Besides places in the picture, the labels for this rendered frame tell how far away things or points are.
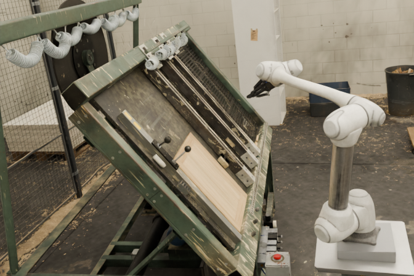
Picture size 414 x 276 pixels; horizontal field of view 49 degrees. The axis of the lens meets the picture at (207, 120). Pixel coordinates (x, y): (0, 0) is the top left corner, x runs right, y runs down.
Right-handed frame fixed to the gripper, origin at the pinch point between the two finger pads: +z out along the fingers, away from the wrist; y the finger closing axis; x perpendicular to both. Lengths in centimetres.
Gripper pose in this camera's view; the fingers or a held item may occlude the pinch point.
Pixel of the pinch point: (251, 95)
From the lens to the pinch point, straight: 287.1
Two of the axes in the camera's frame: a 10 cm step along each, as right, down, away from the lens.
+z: -5.8, 3.7, 7.3
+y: -2.0, -9.3, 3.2
